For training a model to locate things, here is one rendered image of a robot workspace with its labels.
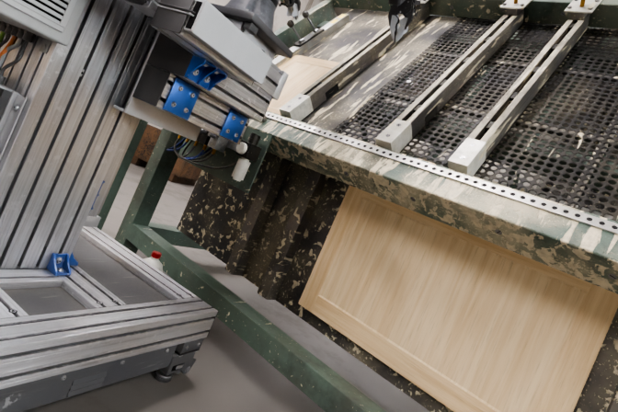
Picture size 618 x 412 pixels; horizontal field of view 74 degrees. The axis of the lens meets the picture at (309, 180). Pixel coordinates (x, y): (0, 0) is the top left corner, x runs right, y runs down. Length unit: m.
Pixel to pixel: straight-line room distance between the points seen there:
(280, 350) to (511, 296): 0.74
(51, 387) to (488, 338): 1.12
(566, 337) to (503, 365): 0.19
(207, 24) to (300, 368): 1.03
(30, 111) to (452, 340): 1.29
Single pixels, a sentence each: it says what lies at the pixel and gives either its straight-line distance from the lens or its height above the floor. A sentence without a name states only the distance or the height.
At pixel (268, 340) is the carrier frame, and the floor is 0.16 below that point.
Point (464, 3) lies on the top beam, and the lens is 2.34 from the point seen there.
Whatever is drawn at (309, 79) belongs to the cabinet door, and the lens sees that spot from 1.97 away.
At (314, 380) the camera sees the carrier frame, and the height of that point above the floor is 0.15.
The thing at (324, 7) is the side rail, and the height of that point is 1.72.
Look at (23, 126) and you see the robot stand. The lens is 1.10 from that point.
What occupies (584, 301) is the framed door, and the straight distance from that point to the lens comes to 1.38.
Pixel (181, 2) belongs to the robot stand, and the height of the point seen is 0.93.
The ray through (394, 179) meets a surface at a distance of 1.27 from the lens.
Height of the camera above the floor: 0.70
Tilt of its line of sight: level
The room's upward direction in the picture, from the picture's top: 23 degrees clockwise
